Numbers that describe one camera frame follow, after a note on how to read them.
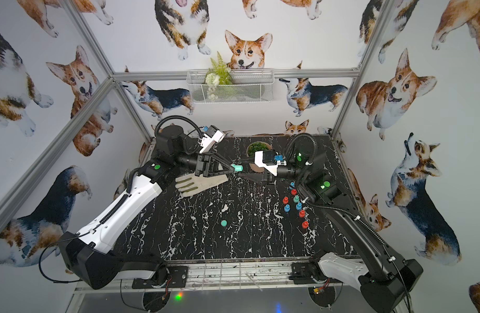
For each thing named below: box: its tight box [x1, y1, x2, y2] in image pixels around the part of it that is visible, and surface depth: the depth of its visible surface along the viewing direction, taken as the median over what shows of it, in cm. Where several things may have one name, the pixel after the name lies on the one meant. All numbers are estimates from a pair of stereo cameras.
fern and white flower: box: [203, 50, 233, 87], surface depth 84 cm
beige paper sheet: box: [174, 172, 229, 197], surface depth 101 cm
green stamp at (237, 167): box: [230, 163, 244, 172], surface depth 57 cm
